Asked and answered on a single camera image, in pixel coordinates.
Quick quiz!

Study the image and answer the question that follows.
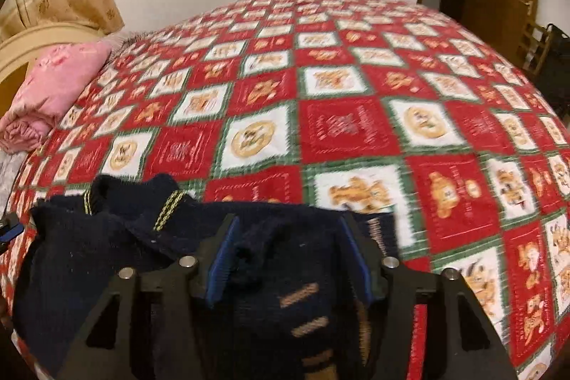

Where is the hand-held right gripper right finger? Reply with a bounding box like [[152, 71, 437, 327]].
[[338, 213, 519, 380]]

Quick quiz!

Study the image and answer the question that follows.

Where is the grey striped pillow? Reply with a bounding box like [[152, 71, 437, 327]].
[[107, 30, 150, 53]]

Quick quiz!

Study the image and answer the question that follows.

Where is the black bag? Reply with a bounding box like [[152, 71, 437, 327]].
[[533, 23, 570, 120]]

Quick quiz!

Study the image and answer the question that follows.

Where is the folded pink quilt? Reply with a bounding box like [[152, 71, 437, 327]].
[[0, 41, 113, 152]]

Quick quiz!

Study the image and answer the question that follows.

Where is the navy patterned knit sweater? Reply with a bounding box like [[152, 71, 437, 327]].
[[11, 173, 401, 380]]

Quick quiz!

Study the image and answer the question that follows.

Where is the wooden chair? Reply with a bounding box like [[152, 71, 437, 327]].
[[515, 0, 553, 76]]

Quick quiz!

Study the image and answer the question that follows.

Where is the cream and brown headboard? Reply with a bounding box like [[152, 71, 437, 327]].
[[0, 21, 105, 118]]

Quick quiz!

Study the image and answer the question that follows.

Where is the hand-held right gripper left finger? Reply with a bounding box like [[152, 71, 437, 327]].
[[58, 213, 243, 380]]

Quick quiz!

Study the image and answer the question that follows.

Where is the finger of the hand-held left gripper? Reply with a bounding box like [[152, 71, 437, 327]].
[[0, 214, 23, 248]]

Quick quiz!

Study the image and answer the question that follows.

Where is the pale blue floral pillow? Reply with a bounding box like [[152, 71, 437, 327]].
[[0, 149, 28, 214]]

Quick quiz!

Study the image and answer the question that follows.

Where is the red checkered printed blanket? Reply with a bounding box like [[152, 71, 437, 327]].
[[0, 0, 570, 380]]

